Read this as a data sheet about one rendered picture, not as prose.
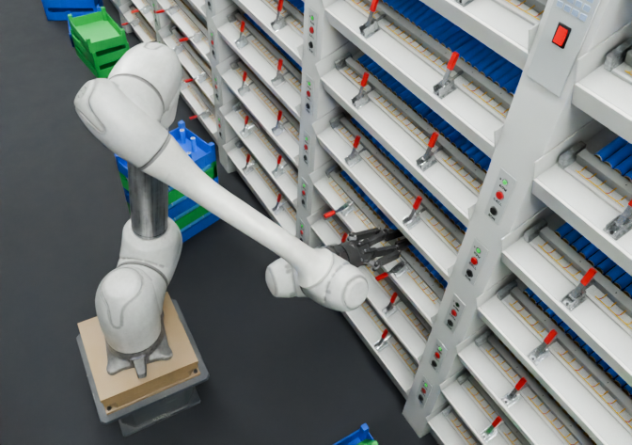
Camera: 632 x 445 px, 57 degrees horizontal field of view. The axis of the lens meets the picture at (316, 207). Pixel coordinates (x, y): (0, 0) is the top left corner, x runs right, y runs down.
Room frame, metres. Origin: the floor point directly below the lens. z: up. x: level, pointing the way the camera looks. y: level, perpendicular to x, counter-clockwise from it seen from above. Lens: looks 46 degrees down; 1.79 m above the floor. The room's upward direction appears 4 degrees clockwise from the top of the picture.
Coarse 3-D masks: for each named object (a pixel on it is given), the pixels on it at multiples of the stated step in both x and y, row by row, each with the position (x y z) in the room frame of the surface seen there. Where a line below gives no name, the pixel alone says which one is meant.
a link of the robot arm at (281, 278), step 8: (320, 248) 0.94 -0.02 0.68; (272, 264) 0.87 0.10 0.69; (280, 264) 0.87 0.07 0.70; (288, 264) 0.86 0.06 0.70; (272, 272) 0.85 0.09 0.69; (280, 272) 0.84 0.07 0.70; (288, 272) 0.84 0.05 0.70; (296, 272) 0.84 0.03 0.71; (272, 280) 0.83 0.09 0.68; (280, 280) 0.83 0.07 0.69; (288, 280) 0.83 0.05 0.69; (296, 280) 0.83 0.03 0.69; (272, 288) 0.83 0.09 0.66; (280, 288) 0.82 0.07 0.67; (288, 288) 0.82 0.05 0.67; (296, 288) 0.82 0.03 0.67; (280, 296) 0.82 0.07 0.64; (288, 296) 0.82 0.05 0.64; (304, 296) 0.82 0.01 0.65
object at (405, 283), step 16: (320, 176) 1.36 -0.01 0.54; (320, 192) 1.31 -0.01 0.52; (336, 192) 1.30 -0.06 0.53; (336, 208) 1.24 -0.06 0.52; (368, 208) 1.23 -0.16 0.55; (352, 224) 1.18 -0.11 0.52; (384, 224) 1.16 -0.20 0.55; (400, 288) 0.98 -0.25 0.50; (416, 288) 0.95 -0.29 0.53; (416, 304) 0.91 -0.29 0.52; (432, 304) 0.90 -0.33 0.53; (432, 320) 0.84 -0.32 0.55
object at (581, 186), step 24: (576, 144) 0.80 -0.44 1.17; (600, 144) 0.82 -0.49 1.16; (624, 144) 0.80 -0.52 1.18; (552, 168) 0.78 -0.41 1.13; (576, 168) 0.78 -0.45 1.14; (600, 168) 0.75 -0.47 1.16; (624, 168) 0.75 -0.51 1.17; (552, 192) 0.74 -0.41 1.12; (576, 192) 0.73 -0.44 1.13; (600, 192) 0.72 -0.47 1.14; (624, 192) 0.70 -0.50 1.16; (576, 216) 0.69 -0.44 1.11; (600, 216) 0.68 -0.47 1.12; (624, 216) 0.65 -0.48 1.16; (600, 240) 0.65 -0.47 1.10; (624, 240) 0.63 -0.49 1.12; (624, 264) 0.61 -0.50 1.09
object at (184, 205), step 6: (216, 180) 1.65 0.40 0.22; (126, 192) 1.54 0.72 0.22; (126, 198) 1.55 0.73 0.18; (180, 204) 1.51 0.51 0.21; (186, 204) 1.53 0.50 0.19; (192, 204) 1.55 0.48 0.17; (168, 210) 1.47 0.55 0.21; (174, 210) 1.49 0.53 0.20; (180, 210) 1.51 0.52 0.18; (186, 210) 1.53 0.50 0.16; (168, 216) 1.47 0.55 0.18; (174, 216) 1.49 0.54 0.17
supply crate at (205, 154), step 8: (176, 128) 1.76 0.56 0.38; (184, 128) 1.77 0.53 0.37; (176, 136) 1.75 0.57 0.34; (184, 144) 1.73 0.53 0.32; (200, 144) 1.71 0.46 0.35; (208, 144) 1.65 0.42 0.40; (192, 152) 1.68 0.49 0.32; (200, 152) 1.68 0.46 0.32; (208, 152) 1.63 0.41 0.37; (120, 160) 1.55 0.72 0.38; (200, 160) 1.60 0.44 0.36; (208, 160) 1.62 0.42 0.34; (120, 168) 1.54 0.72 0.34; (200, 168) 1.60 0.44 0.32
